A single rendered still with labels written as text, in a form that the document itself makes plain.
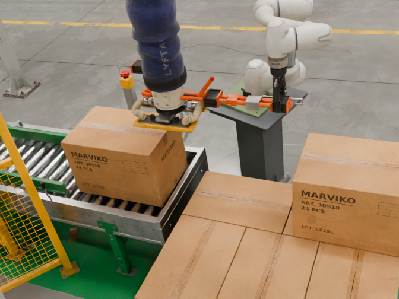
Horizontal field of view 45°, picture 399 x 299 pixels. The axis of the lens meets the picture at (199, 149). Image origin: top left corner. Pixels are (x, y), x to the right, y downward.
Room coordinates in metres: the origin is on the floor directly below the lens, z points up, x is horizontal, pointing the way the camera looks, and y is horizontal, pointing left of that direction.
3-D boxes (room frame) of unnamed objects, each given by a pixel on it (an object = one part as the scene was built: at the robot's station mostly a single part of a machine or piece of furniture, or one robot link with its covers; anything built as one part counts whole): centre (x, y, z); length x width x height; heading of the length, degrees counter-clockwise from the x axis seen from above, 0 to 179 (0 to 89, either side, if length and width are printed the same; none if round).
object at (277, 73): (1.95, -0.42, 1.40); 0.08 x 0.07 x 0.09; 152
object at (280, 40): (1.95, -0.44, 1.58); 0.13 x 0.11 x 0.16; 85
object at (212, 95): (2.10, -0.11, 1.24); 0.10 x 0.08 x 0.06; 153
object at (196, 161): (2.24, 0.14, 0.58); 0.70 x 0.03 x 0.06; 152
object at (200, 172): (2.24, 0.14, 0.48); 0.70 x 0.03 x 0.15; 152
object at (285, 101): (1.94, -0.42, 1.24); 0.08 x 0.07 x 0.05; 63
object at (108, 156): (2.42, 0.45, 0.75); 0.60 x 0.40 x 0.40; 62
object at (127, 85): (2.95, 0.41, 0.50); 0.07 x 0.07 x 1.00; 62
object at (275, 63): (1.95, -0.42, 1.47); 0.09 x 0.09 x 0.06
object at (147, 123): (2.13, 0.15, 1.14); 0.34 x 0.10 x 0.05; 63
